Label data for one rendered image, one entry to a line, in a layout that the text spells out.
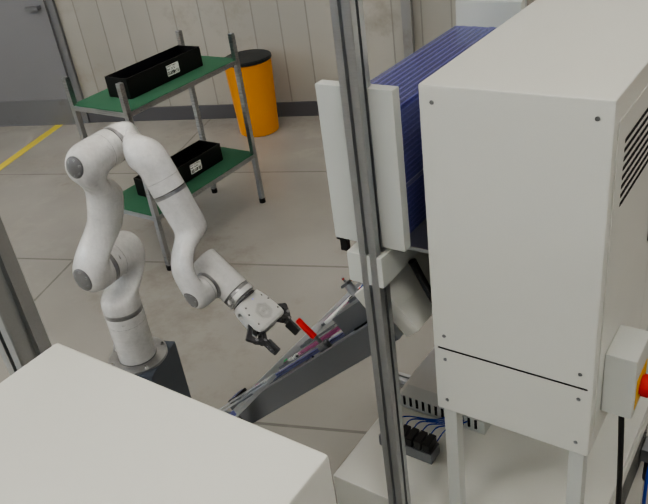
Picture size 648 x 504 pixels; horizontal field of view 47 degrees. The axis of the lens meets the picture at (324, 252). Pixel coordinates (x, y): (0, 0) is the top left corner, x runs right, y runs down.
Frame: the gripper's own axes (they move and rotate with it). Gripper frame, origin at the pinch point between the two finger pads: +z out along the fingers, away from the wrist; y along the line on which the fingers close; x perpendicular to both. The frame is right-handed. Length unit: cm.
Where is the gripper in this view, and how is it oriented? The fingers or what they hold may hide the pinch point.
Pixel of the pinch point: (285, 339)
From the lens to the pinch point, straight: 196.3
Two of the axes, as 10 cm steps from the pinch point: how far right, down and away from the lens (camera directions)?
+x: -4.1, 5.5, 7.3
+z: 7.3, 6.8, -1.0
